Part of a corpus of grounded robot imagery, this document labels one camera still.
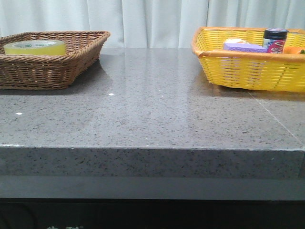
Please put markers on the yellow packing tape roll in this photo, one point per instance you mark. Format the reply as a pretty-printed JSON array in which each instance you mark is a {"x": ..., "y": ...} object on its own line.
[{"x": 36, "y": 47}]

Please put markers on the white curtain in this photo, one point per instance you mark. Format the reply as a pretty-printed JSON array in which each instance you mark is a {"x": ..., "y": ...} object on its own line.
[{"x": 147, "y": 23}]

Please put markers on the purple foam block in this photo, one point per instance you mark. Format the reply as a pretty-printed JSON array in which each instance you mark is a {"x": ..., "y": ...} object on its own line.
[{"x": 244, "y": 47}]

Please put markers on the bread roll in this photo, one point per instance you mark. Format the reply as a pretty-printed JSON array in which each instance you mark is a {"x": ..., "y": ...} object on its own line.
[{"x": 236, "y": 40}]

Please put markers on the yellow woven basket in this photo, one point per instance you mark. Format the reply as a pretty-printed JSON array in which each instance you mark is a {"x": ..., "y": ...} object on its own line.
[{"x": 247, "y": 70}]

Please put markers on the brown wicker basket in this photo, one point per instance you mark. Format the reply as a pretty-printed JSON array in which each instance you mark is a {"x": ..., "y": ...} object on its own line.
[{"x": 42, "y": 72}]

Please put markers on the dark lidded gum jar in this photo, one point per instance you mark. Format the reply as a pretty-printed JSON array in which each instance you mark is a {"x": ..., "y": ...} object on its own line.
[{"x": 274, "y": 40}]

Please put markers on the orange toy carrot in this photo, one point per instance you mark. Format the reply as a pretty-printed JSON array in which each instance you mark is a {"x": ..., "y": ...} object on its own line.
[{"x": 293, "y": 50}]

